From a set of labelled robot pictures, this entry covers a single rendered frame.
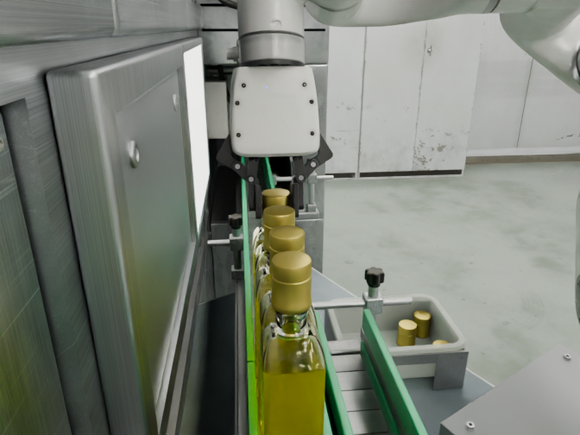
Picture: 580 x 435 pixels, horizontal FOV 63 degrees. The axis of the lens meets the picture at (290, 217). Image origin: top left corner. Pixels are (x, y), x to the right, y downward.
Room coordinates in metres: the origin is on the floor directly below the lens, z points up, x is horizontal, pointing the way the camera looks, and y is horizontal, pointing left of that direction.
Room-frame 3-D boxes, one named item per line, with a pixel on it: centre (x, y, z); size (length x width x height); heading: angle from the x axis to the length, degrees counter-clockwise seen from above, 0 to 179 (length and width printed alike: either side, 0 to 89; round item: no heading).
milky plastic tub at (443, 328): (0.75, -0.19, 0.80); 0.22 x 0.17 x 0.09; 96
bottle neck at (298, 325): (0.36, 0.00, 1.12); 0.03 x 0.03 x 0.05
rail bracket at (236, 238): (0.84, 0.12, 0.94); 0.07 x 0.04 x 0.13; 96
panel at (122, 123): (0.73, 0.17, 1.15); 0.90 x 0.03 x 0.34; 6
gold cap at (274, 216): (0.47, 0.01, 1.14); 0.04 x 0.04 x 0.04
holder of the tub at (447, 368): (0.74, -0.16, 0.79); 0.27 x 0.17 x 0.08; 96
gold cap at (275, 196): (0.53, 0.02, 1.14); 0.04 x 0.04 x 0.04
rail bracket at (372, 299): (0.62, -0.10, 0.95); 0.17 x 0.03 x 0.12; 96
